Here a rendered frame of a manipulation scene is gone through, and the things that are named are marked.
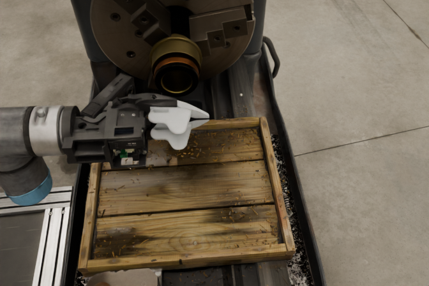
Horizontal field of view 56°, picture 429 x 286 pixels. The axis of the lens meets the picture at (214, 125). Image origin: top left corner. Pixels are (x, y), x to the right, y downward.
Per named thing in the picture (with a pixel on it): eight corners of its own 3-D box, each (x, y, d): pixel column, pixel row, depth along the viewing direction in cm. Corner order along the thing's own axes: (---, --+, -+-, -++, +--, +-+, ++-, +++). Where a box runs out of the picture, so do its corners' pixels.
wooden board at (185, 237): (100, 138, 87) (96, 126, 84) (263, 127, 89) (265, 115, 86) (83, 277, 68) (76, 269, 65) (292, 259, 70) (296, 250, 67)
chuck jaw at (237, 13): (187, 4, 77) (248, -8, 76) (192, 25, 81) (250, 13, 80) (189, 39, 70) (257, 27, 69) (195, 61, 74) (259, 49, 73)
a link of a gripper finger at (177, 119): (211, 140, 59) (148, 143, 59) (208, 111, 63) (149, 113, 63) (212, 126, 57) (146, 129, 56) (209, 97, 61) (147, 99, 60)
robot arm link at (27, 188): (25, 156, 76) (4, 117, 67) (65, 186, 71) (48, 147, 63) (-13, 185, 71) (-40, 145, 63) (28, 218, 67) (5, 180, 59)
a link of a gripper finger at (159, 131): (210, 153, 62) (150, 156, 61) (207, 124, 66) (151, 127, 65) (211, 140, 59) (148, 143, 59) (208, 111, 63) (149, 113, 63)
